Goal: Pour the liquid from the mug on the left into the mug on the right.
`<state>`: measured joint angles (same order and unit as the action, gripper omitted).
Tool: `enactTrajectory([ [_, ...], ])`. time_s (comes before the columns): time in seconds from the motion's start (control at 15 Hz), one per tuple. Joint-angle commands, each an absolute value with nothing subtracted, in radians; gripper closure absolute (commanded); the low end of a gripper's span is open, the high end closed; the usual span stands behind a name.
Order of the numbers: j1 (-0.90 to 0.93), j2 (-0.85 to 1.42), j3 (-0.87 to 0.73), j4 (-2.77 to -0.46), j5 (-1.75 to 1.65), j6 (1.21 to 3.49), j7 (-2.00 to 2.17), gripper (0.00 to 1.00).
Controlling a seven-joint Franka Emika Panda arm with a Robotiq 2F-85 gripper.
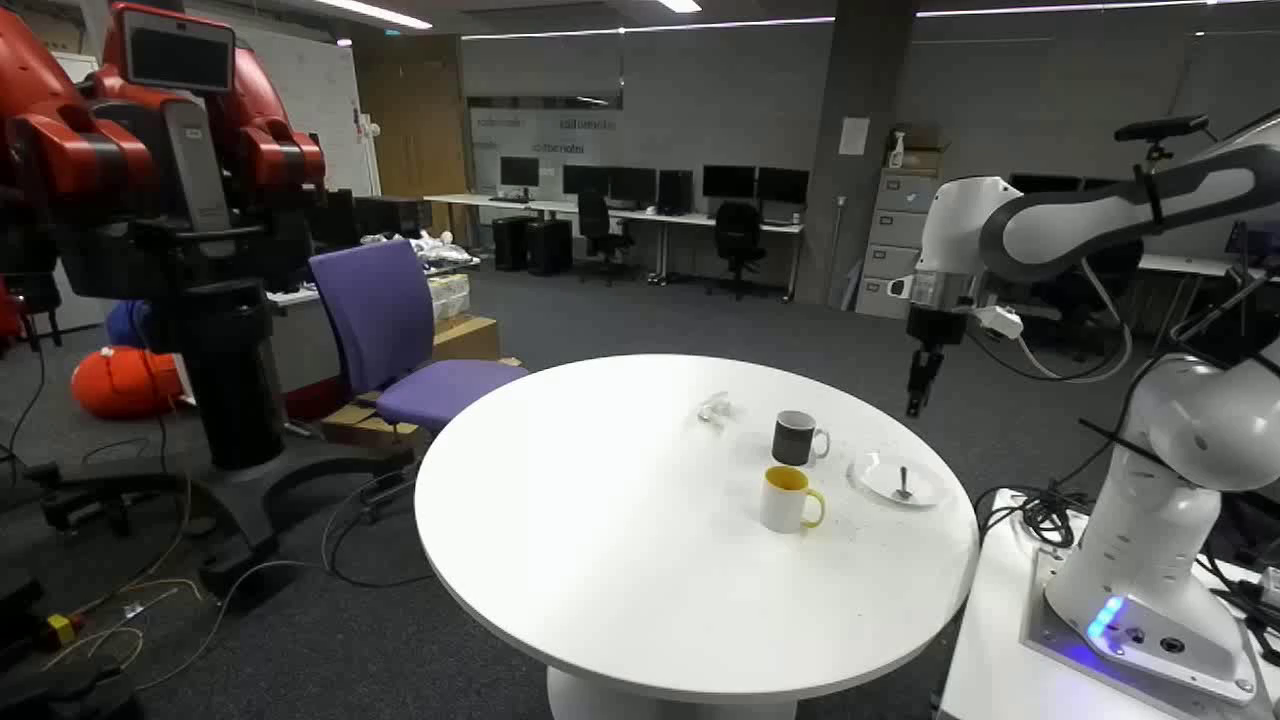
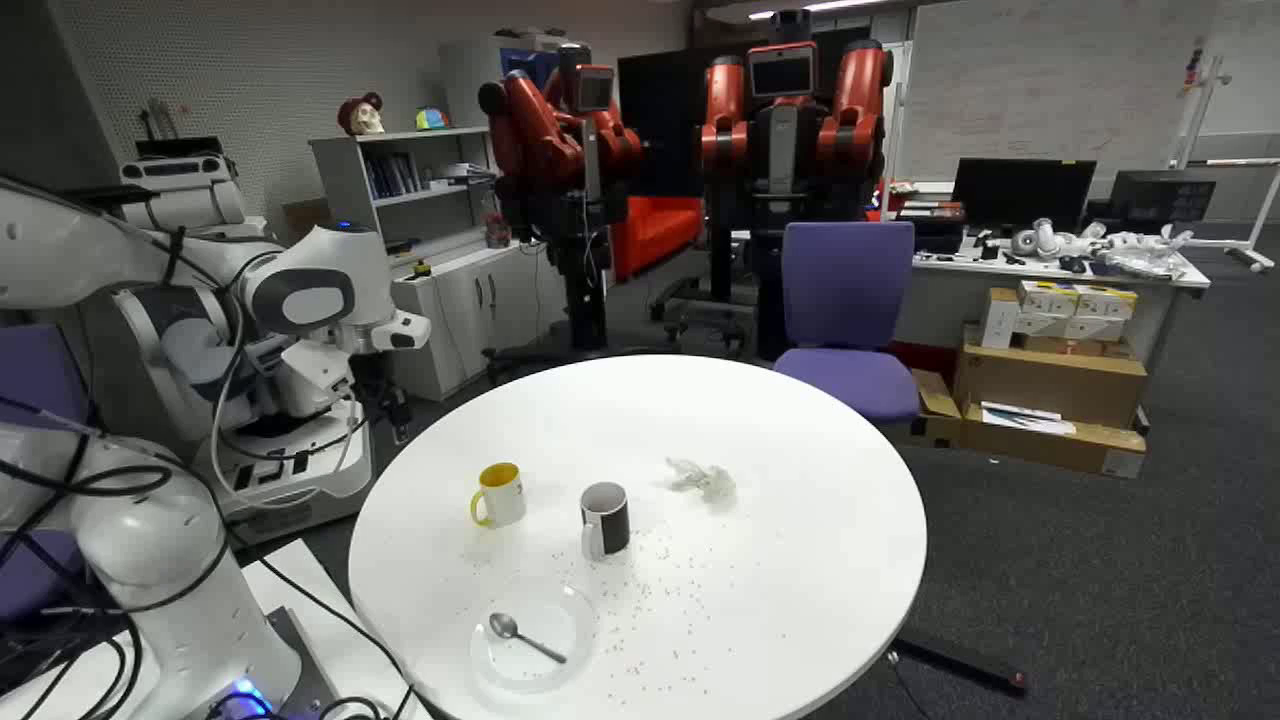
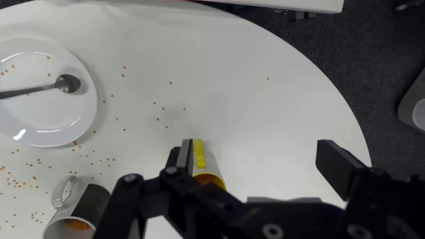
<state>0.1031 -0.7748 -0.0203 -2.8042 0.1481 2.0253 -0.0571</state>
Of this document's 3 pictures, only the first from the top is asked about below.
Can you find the metal spoon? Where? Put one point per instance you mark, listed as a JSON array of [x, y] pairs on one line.
[[904, 481]]

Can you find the round white table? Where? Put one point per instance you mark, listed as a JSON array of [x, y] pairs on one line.
[[606, 522]]

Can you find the grey filing cabinet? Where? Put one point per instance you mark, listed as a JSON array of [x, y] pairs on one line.
[[893, 237]]

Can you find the purple office chair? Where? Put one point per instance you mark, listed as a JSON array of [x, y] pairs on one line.
[[382, 316]]

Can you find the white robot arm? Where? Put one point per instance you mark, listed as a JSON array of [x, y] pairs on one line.
[[1189, 429]]

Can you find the black and white mug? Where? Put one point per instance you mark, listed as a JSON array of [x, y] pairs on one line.
[[798, 436]]

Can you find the orange beanbag ball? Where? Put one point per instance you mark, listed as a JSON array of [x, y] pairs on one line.
[[124, 382]]

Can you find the white mug yellow handle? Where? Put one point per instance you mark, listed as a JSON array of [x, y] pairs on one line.
[[788, 501]]

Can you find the red Baxter robot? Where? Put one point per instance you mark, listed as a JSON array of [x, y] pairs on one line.
[[168, 177]]

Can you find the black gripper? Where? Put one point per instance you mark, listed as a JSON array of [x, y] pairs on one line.
[[935, 334]]

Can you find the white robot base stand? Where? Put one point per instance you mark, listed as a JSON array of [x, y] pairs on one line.
[[1016, 660]]

